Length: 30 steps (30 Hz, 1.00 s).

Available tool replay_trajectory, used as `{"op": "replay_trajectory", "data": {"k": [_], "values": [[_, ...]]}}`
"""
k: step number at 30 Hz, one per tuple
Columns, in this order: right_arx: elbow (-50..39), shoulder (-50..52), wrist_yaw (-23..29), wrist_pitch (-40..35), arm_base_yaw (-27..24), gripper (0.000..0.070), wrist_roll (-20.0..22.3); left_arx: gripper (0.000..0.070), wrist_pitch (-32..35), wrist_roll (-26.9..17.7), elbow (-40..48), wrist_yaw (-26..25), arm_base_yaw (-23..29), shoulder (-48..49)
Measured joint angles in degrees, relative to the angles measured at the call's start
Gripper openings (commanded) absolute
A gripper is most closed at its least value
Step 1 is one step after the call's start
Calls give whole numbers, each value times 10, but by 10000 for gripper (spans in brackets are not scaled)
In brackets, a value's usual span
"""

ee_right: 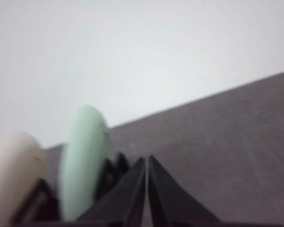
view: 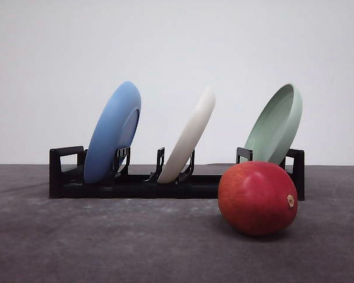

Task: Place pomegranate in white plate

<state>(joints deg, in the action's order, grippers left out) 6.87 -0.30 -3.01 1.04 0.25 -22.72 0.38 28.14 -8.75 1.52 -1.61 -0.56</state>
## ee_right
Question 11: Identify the white plate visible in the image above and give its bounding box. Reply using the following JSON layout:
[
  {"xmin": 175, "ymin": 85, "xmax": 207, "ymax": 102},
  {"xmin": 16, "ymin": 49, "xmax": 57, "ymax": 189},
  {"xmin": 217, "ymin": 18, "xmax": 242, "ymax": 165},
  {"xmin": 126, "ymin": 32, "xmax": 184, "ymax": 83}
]
[{"xmin": 0, "ymin": 131, "xmax": 46, "ymax": 227}]

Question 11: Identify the mint green plate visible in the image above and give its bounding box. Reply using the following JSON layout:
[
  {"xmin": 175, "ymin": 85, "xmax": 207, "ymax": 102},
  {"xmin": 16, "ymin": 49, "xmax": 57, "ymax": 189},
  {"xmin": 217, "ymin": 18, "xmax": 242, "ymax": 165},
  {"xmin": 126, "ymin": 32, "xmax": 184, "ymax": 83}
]
[{"xmin": 60, "ymin": 105, "xmax": 110, "ymax": 223}]

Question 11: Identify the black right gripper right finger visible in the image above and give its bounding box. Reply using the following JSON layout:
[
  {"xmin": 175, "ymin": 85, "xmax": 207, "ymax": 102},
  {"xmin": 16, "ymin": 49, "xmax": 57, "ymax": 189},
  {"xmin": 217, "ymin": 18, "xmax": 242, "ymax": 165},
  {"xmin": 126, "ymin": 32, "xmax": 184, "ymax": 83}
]
[{"xmin": 148, "ymin": 155, "xmax": 222, "ymax": 227}]

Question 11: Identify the black dish rack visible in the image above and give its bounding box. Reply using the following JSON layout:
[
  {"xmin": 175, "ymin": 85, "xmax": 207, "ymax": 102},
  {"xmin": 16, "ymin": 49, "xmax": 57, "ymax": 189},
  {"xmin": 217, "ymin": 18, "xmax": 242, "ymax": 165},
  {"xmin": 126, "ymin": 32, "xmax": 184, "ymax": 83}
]
[{"xmin": 12, "ymin": 152, "xmax": 129, "ymax": 227}]

